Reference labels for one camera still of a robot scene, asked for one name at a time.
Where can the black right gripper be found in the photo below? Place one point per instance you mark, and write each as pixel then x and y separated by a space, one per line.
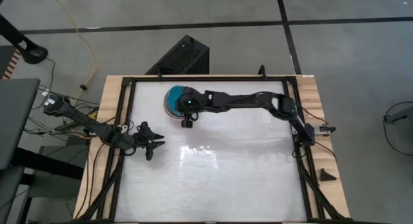
pixel 190 103

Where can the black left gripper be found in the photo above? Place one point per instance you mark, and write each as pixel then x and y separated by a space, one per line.
pixel 137 140

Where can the teal plastic bowl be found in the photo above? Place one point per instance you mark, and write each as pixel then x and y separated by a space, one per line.
pixel 174 98

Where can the large white bowl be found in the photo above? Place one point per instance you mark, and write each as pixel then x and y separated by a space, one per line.
pixel 167 111

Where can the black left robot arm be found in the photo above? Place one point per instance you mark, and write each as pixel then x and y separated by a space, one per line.
pixel 84 120

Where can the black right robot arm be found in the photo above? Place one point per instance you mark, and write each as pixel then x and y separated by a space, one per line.
pixel 245 99

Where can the black computer tower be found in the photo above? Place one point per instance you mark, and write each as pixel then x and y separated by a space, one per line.
pixel 180 56

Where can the grey side desk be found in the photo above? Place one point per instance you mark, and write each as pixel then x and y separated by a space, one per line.
pixel 16 120

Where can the orange black striped board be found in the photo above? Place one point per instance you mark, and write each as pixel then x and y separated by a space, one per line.
pixel 11 64

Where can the black stand foot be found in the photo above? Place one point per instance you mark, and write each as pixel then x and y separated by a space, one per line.
pixel 22 43

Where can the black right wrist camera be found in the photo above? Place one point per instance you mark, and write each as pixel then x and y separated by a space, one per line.
pixel 187 123

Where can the black table frame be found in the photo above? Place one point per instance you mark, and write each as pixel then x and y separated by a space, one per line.
pixel 226 78

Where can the black triangular bracket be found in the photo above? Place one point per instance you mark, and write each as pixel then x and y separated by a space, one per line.
pixel 326 176

